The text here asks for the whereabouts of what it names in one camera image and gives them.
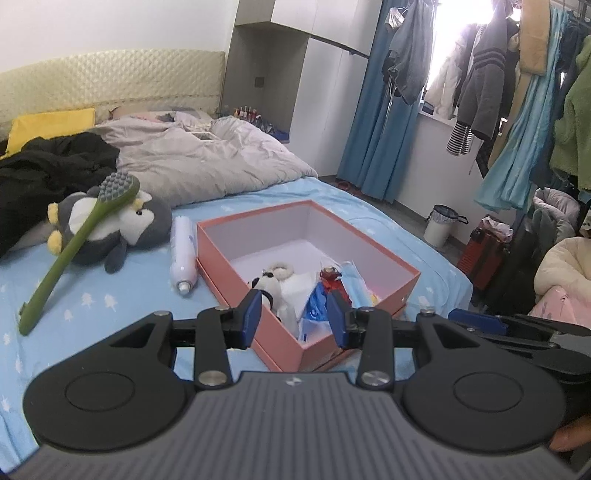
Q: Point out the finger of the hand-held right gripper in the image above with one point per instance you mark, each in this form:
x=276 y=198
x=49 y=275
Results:
x=531 y=357
x=478 y=322

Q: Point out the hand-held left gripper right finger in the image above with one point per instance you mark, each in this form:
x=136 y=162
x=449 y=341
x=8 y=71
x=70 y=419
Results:
x=337 y=323

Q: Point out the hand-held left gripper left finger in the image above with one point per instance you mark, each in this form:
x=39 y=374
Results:
x=252 y=314

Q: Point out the blue snack packet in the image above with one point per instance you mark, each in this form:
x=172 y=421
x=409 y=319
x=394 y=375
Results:
x=318 y=304

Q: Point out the panda plush toy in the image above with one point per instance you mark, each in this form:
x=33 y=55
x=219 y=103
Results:
x=272 y=290

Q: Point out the light blue face mask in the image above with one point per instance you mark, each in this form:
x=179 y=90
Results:
x=358 y=286

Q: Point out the red shiny packet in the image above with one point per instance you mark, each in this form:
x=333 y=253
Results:
x=330 y=279

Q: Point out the white knitted cloth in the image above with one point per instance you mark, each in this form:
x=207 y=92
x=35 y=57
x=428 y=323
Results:
x=298 y=290

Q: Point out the pink cardboard box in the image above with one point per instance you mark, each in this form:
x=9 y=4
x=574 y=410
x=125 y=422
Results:
x=217 y=263

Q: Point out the person's right hand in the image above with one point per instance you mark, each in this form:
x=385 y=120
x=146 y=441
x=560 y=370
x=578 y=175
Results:
x=572 y=436

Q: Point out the black suitcase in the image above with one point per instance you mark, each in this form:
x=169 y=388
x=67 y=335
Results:
x=517 y=277

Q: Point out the pale pink cloth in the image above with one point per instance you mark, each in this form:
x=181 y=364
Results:
x=563 y=304

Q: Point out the red suitcase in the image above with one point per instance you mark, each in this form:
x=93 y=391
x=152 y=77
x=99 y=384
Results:
x=480 y=254

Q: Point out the white spray bottle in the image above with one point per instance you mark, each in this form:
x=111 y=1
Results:
x=182 y=254

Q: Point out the white trash bin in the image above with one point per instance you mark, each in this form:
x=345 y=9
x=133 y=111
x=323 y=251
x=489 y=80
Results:
x=436 y=230

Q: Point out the cream fleece garment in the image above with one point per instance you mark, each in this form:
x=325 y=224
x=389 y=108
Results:
x=568 y=263

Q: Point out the grey puffer jacket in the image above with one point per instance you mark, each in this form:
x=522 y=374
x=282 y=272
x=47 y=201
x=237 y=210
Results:
x=554 y=207

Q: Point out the blue tree-print bed sheet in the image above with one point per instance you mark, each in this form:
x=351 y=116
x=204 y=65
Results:
x=115 y=295

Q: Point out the grey penguin plush toy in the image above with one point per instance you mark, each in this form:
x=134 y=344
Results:
x=147 y=221

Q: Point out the light grey duvet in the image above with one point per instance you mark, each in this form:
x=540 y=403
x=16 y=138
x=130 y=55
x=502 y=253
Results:
x=207 y=161

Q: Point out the hanging light blue dress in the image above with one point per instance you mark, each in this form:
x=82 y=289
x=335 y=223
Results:
x=521 y=152

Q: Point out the blue curtain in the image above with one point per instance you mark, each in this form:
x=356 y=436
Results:
x=374 y=138

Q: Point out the row of nail polish bottles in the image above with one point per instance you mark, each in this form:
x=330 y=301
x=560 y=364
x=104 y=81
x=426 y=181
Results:
x=247 y=113

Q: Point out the hanging green fleece jacket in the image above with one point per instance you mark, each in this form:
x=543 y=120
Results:
x=577 y=129

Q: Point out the grey wardrobe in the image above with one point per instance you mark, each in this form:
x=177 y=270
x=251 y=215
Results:
x=318 y=92

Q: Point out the hanging dark striped jacket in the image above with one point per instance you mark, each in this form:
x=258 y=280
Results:
x=485 y=83

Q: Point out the hanging white jacket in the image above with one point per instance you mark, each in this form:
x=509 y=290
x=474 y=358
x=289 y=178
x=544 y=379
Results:
x=448 y=83

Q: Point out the black clothing pile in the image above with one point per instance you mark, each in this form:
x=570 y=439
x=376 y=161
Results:
x=46 y=170

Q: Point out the beige padded headboard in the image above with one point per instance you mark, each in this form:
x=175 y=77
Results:
x=115 y=78

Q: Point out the yellow pillow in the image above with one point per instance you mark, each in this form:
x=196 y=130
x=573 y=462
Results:
x=46 y=127

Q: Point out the hanging tan coat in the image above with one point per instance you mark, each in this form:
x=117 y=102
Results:
x=538 y=37

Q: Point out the hanging dark garment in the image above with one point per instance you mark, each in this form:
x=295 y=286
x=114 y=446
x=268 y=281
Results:
x=577 y=41

